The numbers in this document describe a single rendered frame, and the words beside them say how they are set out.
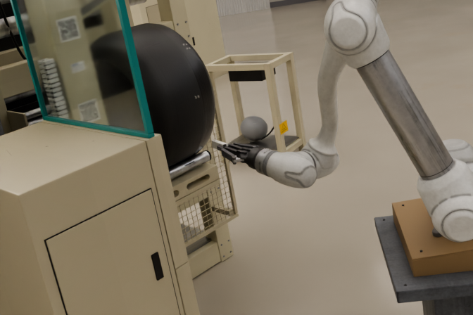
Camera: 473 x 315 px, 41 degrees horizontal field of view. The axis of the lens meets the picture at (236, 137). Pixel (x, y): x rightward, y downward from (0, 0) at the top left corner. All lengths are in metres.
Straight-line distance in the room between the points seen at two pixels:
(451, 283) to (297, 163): 0.58
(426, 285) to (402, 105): 0.56
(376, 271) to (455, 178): 1.57
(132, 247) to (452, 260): 0.96
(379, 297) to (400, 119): 1.51
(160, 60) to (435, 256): 1.11
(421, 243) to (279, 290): 1.33
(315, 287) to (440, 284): 1.33
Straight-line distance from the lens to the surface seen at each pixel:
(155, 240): 1.67
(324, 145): 2.14
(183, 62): 2.30
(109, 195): 1.56
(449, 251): 2.03
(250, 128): 4.92
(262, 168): 2.11
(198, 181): 2.51
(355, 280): 3.28
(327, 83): 1.94
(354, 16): 1.64
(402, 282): 2.02
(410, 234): 2.13
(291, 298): 3.20
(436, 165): 1.82
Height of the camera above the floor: 1.72
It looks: 18 degrees down
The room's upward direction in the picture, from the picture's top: 10 degrees counter-clockwise
